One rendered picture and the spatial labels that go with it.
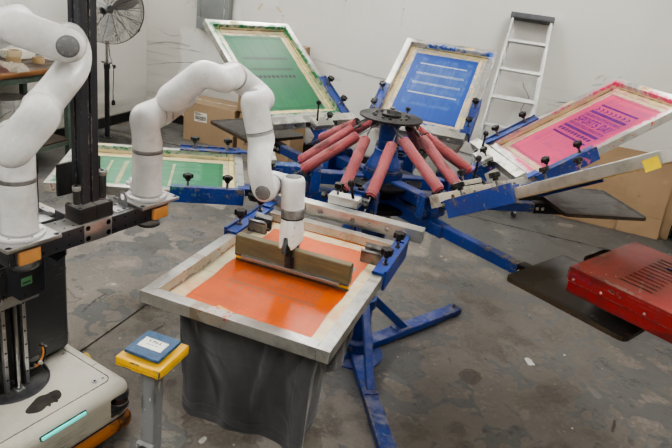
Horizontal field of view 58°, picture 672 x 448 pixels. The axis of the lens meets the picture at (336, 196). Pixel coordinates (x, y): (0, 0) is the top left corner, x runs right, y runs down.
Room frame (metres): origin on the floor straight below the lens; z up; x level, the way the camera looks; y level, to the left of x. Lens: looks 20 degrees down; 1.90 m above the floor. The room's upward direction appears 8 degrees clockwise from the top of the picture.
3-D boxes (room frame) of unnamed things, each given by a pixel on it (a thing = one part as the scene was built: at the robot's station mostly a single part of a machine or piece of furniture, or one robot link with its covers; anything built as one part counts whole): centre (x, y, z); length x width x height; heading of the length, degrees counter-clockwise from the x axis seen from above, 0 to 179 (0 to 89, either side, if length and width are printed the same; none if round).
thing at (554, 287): (2.30, -0.66, 0.91); 1.34 x 0.40 x 0.08; 42
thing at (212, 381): (1.51, 0.21, 0.74); 0.45 x 0.03 x 0.43; 72
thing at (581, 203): (2.93, -0.86, 0.91); 1.34 x 0.40 x 0.08; 102
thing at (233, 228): (2.10, 0.31, 0.97); 0.30 x 0.05 x 0.07; 162
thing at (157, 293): (1.79, 0.12, 0.97); 0.79 x 0.58 x 0.04; 162
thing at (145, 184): (1.86, 0.63, 1.21); 0.16 x 0.13 x 0.15; 61
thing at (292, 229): (1.79, 0.12, 1.12); 0.10 x 0.07 x 0.11; 163
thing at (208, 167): (2.61, 0.68, 1.05); 1.08 x 0.61 x 0.23; 102
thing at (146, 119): (1.86, 0.62, 1.37); 0.13 x 0.10 x 0.16; 172
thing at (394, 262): (1.93, -0.22, 0.97); 0.30 x 0.05 x 0.07; 162
